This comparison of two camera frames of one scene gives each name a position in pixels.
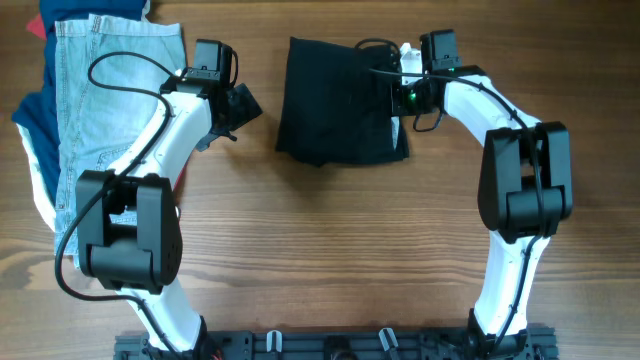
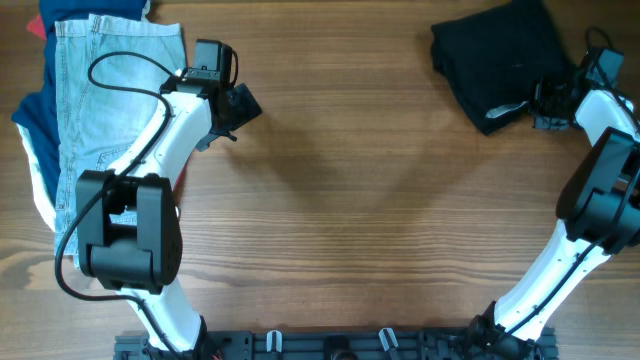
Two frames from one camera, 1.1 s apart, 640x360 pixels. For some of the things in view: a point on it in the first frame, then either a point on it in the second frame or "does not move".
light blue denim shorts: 110,73 does not move
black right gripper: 397,107 -> 539,88
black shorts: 336,105 -> 493,56
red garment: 36,26 does not move
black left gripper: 243,108 does not move
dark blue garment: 39,113 does not move
